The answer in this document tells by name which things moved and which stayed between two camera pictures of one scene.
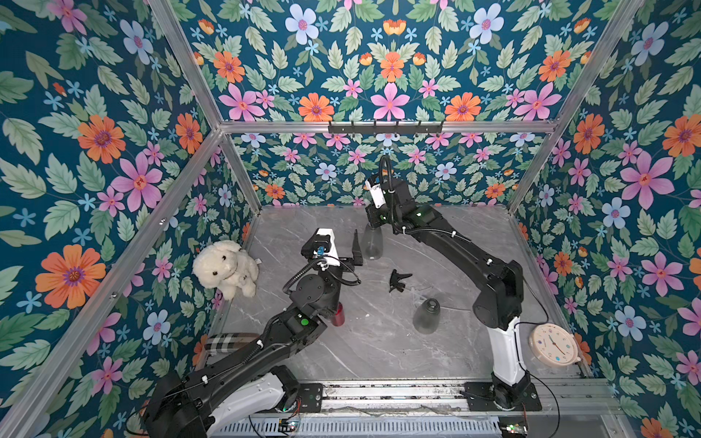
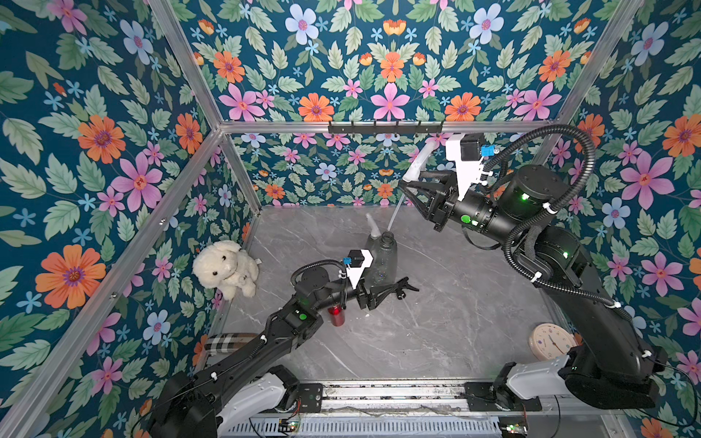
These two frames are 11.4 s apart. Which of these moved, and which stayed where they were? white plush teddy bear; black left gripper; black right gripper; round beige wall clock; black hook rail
Moved: black right gripper; black left gripper
Stayed: white plush teddy bear; round beige wall clock; black hook rail
